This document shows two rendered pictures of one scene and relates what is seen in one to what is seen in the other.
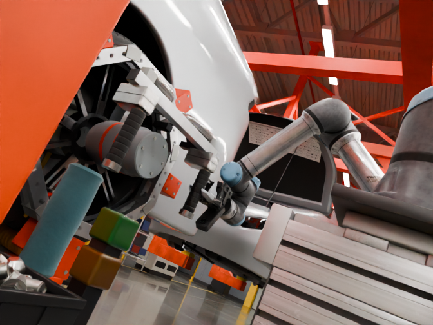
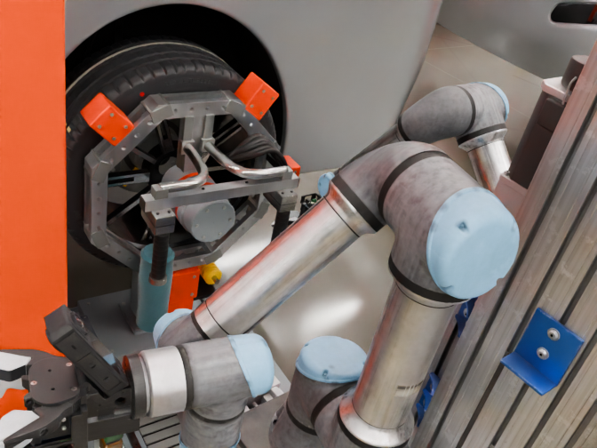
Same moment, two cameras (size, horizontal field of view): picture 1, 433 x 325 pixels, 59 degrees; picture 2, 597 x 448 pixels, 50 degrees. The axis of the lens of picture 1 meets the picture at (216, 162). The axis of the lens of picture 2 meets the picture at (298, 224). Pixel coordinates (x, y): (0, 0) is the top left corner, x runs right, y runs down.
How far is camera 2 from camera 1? 1.25 m
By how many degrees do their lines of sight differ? 50
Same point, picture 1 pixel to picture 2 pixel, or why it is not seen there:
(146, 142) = (198, 219)
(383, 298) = not seen: outside the picture
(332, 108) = (429, 124)
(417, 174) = (283, 426)
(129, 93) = (147, 217)
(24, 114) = not seen: hidden behind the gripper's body
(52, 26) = (26, 332)
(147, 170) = (214, 234)
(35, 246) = (141, 315)
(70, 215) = (155, 295)
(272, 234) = not seen: hidden behind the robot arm
